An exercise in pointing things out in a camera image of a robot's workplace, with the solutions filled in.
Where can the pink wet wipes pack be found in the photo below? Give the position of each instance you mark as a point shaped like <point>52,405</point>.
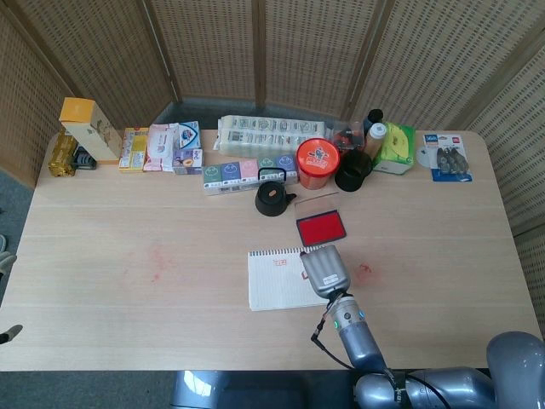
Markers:
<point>159,149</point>

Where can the gold foil package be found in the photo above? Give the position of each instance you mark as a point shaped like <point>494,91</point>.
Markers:
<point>61,155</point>

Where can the red ink pad clear lid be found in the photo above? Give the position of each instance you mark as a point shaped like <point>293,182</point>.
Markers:
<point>321,230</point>

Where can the orange lidded tub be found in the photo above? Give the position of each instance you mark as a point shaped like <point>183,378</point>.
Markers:
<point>317,164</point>

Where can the dark bottle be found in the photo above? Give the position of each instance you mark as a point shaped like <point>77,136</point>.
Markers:
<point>374,116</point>

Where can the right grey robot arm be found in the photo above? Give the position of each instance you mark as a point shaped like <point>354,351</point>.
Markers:
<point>362,341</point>

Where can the black mesh pen cup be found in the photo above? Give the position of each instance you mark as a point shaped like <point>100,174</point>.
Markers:
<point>351,176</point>

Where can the blue and white box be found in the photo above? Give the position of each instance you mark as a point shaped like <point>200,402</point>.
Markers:
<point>189,134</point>

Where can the multicolour pocket tissue pack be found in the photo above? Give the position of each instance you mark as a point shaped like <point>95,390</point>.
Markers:
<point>230,176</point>

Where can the wicker folding screen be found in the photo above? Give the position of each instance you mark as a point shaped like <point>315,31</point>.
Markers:
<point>213,42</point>

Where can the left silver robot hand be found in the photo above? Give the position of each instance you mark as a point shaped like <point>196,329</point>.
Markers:
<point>6,264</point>

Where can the blue blister card of clips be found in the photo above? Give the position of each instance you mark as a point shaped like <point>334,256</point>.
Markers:
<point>447,157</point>

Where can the green tissue box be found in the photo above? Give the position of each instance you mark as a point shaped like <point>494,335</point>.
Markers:
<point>396,149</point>

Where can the black teapot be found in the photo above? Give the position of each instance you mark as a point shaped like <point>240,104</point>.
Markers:
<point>270,200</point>

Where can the clear plastic box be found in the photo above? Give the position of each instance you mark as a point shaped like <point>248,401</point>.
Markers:
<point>347,134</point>

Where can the yellow flat box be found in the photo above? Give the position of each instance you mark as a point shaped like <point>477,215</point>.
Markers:
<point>134,151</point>

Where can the dark robot base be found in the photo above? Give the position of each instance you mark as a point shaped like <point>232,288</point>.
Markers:
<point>255,392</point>

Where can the large clear tissue pack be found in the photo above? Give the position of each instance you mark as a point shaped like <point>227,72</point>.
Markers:
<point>264,134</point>

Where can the tall beige orange carton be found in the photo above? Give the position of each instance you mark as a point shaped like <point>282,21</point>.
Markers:
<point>91,132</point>

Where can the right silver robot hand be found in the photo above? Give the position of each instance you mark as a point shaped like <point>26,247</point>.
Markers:
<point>325,270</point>

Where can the brown bottle white cap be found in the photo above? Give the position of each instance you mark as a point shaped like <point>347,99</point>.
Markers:
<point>374,140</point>

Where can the spiral white notepad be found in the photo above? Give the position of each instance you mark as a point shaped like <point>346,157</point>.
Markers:
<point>277,285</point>

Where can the small purple box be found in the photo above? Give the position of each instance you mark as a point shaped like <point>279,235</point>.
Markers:
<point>187,162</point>

